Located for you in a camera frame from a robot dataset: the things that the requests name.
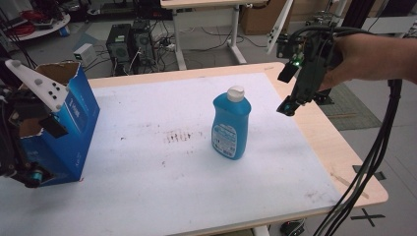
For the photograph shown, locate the black computer tower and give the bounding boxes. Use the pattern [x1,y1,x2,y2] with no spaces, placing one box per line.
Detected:
[105,23,134,66]
[130,19,157,67]

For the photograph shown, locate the round white table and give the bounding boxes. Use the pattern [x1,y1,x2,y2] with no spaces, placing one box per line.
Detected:
[0,12,72,42]

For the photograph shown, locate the blue cardboard box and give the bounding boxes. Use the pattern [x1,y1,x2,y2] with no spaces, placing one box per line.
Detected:
[18,60,101,188]

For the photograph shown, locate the blue bottle with white cap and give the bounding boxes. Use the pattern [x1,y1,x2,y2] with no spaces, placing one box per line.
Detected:
[210,85,253,161]

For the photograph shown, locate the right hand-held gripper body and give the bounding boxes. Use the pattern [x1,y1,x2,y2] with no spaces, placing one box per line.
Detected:
[267,0,342,72]

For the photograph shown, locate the white table mat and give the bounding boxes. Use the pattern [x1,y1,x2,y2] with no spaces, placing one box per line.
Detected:
[0,72,344,236]

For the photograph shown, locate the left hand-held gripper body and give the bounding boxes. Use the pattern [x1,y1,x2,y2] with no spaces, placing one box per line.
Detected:
[0,58,71,185]

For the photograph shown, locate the person's right hand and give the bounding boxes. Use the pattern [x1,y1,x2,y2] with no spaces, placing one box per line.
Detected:
[319,33,362,91]

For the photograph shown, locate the black tape strip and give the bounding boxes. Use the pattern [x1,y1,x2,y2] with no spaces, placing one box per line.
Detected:
[352,164,387,182]

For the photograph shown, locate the small white box device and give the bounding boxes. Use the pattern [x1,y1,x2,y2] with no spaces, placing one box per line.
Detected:
[73,42,98,69]

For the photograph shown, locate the grey floor mat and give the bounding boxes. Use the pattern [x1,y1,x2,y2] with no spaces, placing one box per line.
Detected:
[319,83,384,132]

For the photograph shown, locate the white desk with legs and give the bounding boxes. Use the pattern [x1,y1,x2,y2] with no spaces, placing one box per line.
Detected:
[159,0,270,72]

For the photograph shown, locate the black device under table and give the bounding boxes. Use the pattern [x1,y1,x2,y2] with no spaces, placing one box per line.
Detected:
[279,218,307,236]

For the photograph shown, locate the black cable bundle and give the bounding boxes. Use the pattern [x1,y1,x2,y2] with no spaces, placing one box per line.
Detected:
[289,25,404,236]

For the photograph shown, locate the black tape cross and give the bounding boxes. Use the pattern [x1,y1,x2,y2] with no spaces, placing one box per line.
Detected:
[349,207,387,228]

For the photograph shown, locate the brown cardboard box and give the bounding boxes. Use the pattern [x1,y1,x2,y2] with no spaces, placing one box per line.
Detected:
[240,0,290,36]

